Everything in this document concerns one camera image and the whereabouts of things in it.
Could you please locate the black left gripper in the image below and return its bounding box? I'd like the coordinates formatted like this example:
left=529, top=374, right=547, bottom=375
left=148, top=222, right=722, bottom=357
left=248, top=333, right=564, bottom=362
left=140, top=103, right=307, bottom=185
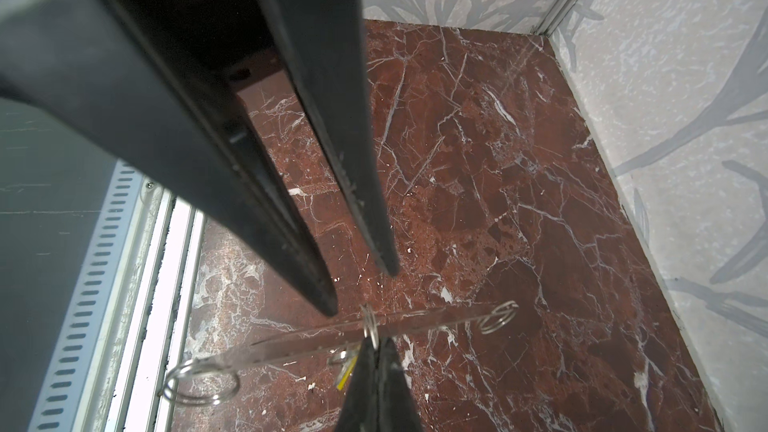
left=1, top=0, right=400, bottom=316

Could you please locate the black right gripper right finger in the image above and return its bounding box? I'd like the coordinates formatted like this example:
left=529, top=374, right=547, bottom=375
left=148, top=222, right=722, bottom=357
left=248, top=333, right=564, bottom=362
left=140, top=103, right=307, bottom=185
left=376, top=338, right=423, bottom=432

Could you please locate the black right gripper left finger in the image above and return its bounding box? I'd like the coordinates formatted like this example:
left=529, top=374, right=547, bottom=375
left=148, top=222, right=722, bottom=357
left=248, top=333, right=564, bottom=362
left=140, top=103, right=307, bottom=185
left=335, top=338, right=378, bottom=432

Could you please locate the key with yellow tag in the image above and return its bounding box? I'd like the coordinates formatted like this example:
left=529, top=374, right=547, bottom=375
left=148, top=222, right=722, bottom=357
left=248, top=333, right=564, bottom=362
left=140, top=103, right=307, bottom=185
left=327, top=346, right=359, bottom=391

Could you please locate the silver keyring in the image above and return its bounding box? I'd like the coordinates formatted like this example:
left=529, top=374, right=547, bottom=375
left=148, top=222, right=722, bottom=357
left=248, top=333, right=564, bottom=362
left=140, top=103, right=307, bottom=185
left=361, top=304, right=379, bottom=350
left=478, top=300, right=519, bottom=335
left=160, top=359, right=241, bottom=407

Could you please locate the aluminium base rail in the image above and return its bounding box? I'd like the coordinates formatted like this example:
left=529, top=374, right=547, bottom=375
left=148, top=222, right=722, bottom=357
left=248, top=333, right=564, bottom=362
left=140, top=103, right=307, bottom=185
left=28, top=161, right=206, bottom=431

